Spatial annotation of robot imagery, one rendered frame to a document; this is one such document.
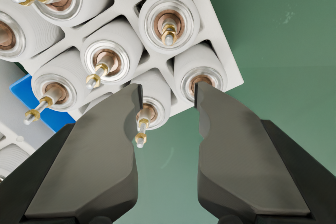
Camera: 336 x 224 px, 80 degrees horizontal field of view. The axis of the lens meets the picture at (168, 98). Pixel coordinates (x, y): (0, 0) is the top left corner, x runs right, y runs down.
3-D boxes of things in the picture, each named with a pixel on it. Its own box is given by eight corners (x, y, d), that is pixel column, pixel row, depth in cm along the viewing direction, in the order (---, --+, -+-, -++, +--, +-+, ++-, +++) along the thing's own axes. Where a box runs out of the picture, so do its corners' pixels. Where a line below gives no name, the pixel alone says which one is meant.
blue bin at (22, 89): (33, 70, 62) (5, 88, 51) (60, 53, 59) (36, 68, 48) (96, 136, 75) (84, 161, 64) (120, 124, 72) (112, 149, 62)
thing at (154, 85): (131, 85, 56) (117, 126, 41) (139, 53, 52) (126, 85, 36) (164, 94, 58) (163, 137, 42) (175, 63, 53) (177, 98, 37)
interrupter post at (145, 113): (138, 115, 40) (136, 126, 37) (141, 105, 38) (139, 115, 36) (150, 118, 40) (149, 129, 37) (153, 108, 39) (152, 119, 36)
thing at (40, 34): (86, 24, 48) (46, 46, 32) (57, 44, 51) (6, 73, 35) (56, -16, 44) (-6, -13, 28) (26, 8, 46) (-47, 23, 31)
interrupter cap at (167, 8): (197, 44, 32) (197, 46, 32) (151, 54, 33) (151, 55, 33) (190, -7, 29) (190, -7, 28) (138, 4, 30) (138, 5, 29)
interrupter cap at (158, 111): (123, 122, 40) (122, 124, 40) (130, 90, 37) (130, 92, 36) (159, 131, 41) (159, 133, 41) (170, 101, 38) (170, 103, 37)
